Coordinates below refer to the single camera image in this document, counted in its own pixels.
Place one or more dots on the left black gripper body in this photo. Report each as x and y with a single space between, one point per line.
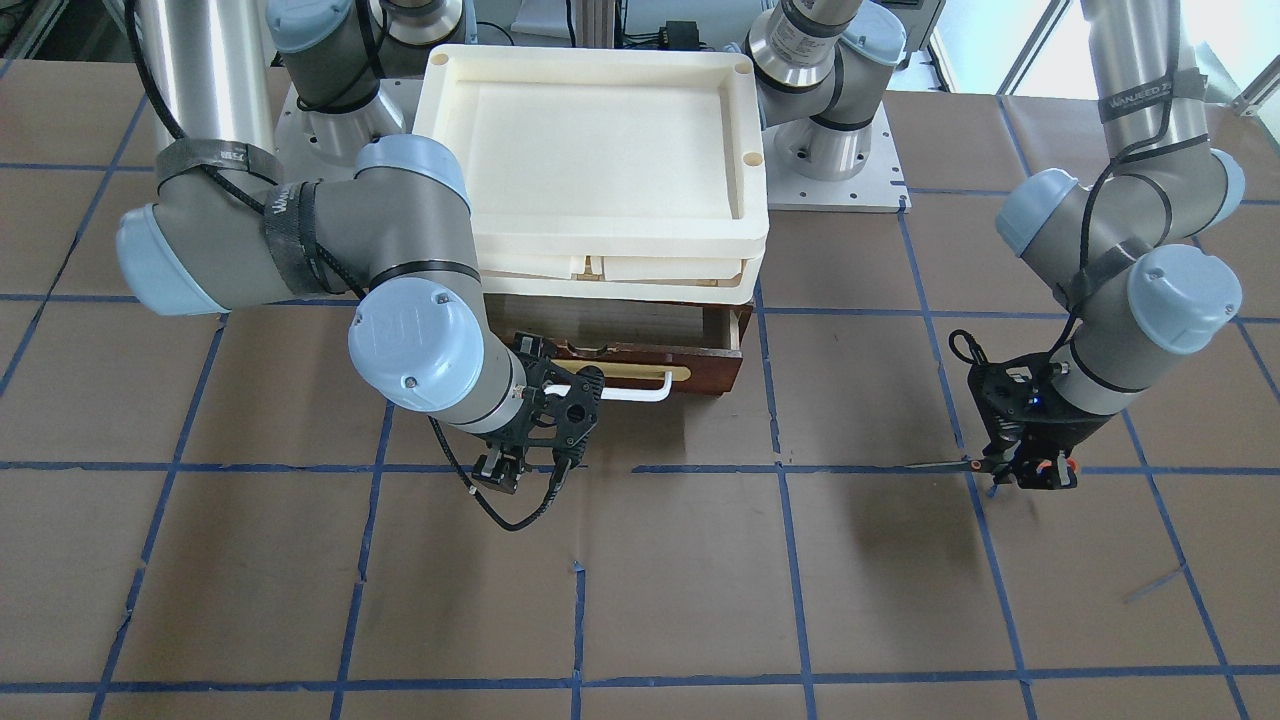
1072 429

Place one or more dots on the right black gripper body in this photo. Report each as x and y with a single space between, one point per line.
497 465

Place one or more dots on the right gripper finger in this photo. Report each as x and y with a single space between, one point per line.
499 470

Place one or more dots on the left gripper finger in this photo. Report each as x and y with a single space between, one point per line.
1027 461
997 460

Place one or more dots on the grey orange scissors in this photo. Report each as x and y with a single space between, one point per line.
945 464

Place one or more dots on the black power adapter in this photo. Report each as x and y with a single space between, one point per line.
680 35

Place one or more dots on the dark wooden drawer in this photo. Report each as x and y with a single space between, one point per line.
634 342

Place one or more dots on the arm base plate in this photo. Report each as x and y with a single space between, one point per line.
314 146
814 168

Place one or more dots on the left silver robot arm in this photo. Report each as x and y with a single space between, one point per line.
1114 254

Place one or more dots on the cream plastic tray stack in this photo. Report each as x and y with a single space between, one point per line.
605 174

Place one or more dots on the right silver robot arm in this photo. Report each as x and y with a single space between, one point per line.
228 230

